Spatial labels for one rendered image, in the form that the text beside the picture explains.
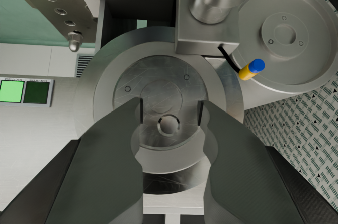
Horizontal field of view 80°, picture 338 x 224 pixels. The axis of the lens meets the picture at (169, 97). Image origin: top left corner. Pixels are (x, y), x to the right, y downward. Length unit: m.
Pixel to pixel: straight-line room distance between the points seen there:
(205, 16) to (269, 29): 0.09
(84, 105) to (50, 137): 0.39
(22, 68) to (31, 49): 0.30
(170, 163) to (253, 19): 0.16
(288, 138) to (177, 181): 0.19
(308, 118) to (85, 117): 0.25
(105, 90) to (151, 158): 0.07
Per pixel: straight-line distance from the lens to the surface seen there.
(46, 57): 3.44
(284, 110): 0.33
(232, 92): 0.19
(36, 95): 0.59
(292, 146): 0.32
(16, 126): 0.61
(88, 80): 0.19
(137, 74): 0.16
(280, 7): 0.26
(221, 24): 0.18
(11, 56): 3.69
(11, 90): 0.62
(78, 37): 0.58
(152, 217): 0.62
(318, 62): 0.25
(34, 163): 0.58
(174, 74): 0.16
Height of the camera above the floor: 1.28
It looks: 11 degrees down
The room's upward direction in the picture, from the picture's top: 178 degrees counter-clockwise
